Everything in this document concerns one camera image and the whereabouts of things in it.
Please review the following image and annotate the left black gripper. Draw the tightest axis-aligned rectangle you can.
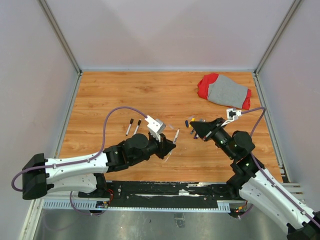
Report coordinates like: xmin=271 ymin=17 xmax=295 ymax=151
xmin=130 ymin=133 xmax=177 ymax=165

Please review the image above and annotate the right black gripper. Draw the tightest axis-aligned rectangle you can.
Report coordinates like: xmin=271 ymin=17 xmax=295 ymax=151
xmin=190 ymin=117 xmax=236 ymax=159

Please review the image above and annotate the white marker yellow end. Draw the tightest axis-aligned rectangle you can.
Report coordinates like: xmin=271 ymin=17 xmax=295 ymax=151
xmin=172 ymin=128 xmax=180 ymax=144

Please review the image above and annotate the white whiteboard marker pen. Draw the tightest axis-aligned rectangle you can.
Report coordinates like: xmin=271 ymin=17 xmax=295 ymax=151
xmin=133 ymin=119 xmax=142 ymax=135

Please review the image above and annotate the white marker black cap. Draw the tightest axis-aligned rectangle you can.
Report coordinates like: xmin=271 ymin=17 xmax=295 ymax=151
xmin=125 ymin=118 xmax=134 ymax=136

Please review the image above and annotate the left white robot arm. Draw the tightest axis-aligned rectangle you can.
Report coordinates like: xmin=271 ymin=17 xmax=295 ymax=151
xmin=22 ymin=133 xmax=176 ymax=200

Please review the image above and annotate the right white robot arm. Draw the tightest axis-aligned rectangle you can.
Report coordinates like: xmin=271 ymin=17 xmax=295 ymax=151
xmin=190 ymin=118 xmax=320 ymax=240

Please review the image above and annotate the red and grey cloth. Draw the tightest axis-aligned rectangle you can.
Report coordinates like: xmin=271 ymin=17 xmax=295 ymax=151
xmin=197 ymin=73 xmax=252 ymax=110

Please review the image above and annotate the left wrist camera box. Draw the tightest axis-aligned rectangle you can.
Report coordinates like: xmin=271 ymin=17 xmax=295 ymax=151
xmin=144 ymin=115 xmax=166 ymax=143

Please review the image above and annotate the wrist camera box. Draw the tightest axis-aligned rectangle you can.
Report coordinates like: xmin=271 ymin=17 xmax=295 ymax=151
xmin=144 ymin=115 xmax=166 ymax=143
xmin=221 ymin=108 xmax=242 ymax=127

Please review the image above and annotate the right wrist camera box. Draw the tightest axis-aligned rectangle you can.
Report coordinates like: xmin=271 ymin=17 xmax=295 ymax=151
xmin=221 ymin=108 xmax=242 ymax=127

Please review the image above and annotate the black mounting base rail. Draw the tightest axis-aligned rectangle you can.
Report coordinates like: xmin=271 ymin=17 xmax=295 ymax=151
xmin=77 ymin=180 xmax=253 ymax=210

